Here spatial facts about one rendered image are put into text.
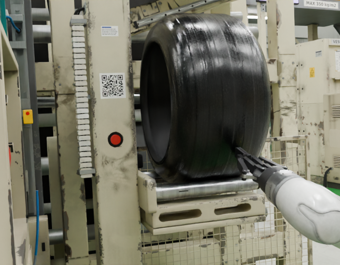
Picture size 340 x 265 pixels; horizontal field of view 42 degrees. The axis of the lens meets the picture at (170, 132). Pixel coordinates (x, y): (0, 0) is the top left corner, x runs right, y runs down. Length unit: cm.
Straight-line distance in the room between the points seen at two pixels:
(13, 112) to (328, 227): 74
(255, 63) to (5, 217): 88
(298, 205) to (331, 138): 524
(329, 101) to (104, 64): 504
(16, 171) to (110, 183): 33
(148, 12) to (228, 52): 61
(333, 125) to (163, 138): 461
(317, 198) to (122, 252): 67
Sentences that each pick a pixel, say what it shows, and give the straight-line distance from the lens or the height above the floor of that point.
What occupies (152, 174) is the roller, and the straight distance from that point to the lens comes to 158.
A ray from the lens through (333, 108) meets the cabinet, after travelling 611.
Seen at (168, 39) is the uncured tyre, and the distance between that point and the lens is 130.
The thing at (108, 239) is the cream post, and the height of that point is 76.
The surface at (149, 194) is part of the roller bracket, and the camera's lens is 125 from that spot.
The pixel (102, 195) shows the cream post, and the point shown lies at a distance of 135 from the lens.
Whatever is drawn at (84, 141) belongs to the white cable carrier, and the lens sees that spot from 133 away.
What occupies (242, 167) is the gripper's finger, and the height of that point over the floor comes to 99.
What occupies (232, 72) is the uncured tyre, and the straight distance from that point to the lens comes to 124.
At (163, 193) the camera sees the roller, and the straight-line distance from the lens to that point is 130.
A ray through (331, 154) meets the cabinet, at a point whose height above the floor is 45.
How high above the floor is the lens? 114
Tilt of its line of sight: 3 degrees down
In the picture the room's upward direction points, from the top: 3 degrees counter-clockwise
